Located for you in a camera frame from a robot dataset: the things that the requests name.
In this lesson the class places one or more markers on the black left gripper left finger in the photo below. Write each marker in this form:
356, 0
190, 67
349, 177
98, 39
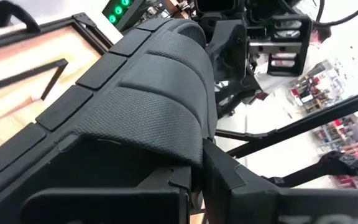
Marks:
104, 208

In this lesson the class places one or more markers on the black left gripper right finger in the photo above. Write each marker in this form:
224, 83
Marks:
228, 193

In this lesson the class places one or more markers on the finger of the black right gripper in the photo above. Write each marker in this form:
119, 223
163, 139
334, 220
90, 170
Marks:
235, 93
228, 49

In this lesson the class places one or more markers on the black device green lights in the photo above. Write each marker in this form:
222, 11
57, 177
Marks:
132, 14

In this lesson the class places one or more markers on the black aluminium table frame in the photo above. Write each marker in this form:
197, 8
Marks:
306, 124

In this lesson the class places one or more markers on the wooden shelf black metal frame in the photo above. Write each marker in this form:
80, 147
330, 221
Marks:
26, 74

